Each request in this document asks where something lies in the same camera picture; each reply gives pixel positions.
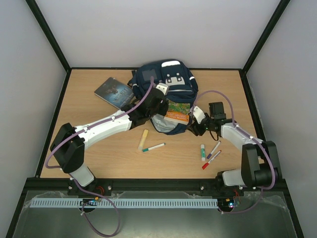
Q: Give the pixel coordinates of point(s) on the white glue stick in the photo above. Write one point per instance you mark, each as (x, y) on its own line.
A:
(202, 151)

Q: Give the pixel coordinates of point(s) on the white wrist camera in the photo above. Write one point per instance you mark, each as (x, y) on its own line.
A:
(163, 88)
(198, 114)

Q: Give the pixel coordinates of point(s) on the light blue slotted cable duct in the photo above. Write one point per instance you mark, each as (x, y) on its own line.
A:
(121, 203)

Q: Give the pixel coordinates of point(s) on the navy blue student backpack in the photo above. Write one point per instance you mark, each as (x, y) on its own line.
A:
(182, 84)

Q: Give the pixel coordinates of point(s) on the orange Treehouse book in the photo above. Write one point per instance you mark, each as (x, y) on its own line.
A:
(178, 112)

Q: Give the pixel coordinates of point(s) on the black enclosure frame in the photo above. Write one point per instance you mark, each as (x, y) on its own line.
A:
(281, 186)

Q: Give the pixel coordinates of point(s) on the teal capped white marker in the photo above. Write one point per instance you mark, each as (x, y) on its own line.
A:
(153, 147)

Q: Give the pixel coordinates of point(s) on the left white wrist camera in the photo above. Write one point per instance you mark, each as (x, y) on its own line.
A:
(163, 88)

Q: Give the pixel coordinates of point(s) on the red capped white marker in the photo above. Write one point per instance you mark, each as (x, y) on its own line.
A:
(211, 159)

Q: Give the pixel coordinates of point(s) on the purple capped white marker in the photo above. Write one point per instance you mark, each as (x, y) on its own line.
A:
(213, 150)

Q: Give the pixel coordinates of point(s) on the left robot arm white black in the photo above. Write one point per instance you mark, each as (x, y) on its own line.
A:
(70, 143)

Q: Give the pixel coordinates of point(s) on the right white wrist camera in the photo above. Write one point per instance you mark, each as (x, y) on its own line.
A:
(198, 114)

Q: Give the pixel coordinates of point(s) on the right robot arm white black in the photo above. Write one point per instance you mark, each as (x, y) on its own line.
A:
(260, 165)

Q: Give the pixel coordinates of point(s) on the yellow highlighter pen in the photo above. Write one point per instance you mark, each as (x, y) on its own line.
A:
(143, 139)

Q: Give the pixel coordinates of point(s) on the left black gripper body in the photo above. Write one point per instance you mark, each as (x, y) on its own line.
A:
(163, 112)

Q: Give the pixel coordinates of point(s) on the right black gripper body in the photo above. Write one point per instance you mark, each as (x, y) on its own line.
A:
(196, 126)

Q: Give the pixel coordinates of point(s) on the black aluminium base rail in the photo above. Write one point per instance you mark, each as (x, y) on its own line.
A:
(106, 186)

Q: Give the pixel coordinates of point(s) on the dark blue hardcover book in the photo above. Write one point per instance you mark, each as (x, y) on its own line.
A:
(115, 93)

